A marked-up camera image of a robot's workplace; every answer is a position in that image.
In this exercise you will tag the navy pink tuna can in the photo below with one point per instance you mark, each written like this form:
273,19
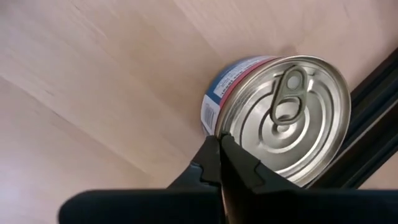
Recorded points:
280,124

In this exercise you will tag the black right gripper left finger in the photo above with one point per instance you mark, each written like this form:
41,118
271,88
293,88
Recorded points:
205,168

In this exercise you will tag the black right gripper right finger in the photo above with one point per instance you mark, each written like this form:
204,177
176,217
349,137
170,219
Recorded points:
242,174

